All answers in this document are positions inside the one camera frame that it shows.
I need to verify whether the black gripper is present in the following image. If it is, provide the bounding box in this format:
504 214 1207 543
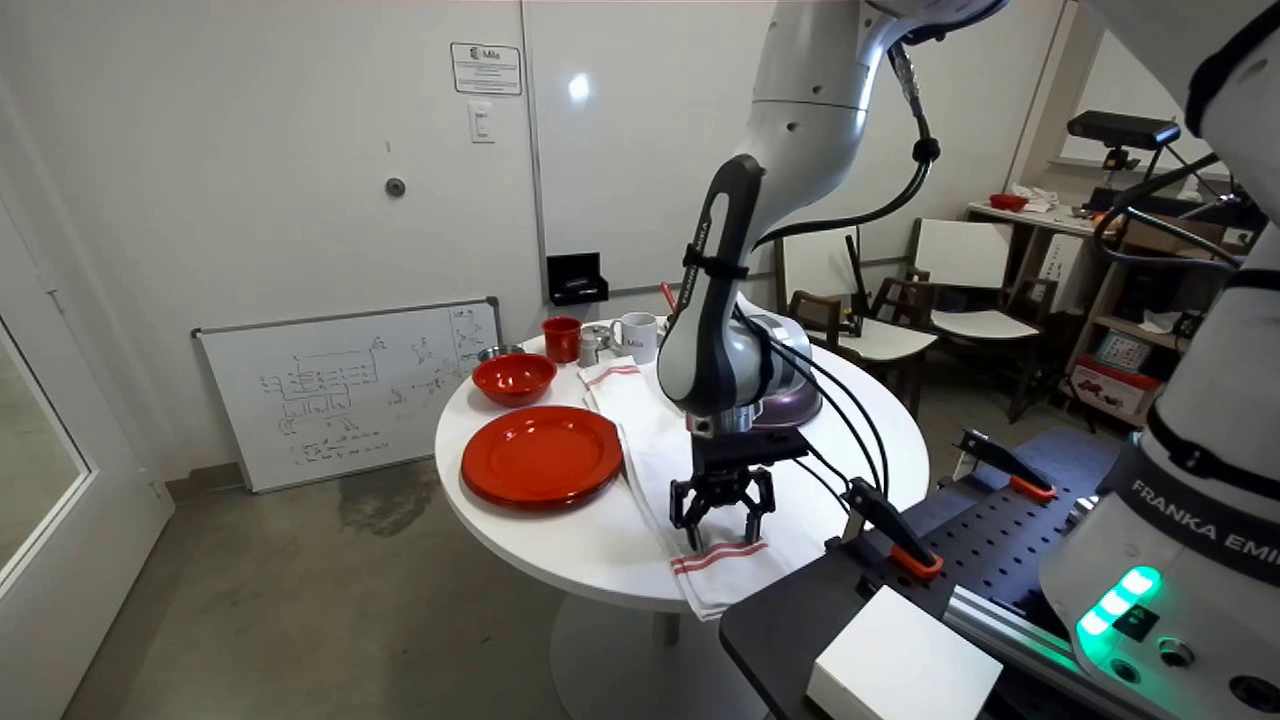
666 423 815 557

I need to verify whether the white towel with red stripes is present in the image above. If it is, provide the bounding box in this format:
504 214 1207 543
572 353 833 629

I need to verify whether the purple frying pan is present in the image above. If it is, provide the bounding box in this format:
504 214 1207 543
754 367 820 436

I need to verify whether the red plate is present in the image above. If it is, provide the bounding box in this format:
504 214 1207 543
460 405 629 512

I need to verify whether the white mug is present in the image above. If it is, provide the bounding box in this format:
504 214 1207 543
607 312 666 367

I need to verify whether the white chair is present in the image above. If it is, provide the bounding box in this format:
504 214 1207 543
907 215 1043 349
775 224 940 371

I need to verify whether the red mug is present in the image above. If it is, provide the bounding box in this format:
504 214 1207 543
541 317 585 367

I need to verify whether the red bowl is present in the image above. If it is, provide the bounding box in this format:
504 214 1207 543
467 349 559 413

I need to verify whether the black workbench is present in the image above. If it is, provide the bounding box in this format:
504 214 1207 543
716 423 1166 720

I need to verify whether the red and white box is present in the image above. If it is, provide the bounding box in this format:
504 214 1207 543
1070 356 1162 427

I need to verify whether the wooden shelf desk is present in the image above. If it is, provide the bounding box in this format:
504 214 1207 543
965 186 1236 433

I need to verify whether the white door with window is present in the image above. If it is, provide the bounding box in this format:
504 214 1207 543
0 197 179 720

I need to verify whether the orange-handled black clamp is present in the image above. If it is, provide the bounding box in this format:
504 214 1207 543
955 427 1063 510
839 476 948 586

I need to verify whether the black wall tray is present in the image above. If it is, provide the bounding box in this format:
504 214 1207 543
546 250 614 312

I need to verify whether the aluminium rail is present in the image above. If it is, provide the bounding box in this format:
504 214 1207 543
940 580 1089 680

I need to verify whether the whiteboard leaning on wall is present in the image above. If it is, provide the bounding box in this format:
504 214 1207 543
193 294 510 498

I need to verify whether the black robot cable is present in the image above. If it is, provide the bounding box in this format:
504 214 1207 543
747 9 944 536

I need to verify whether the paper wall sign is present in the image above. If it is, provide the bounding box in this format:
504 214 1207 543
449 36 527 101

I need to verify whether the black camera on stand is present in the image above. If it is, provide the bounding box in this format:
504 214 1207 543
1063 108 1183 177

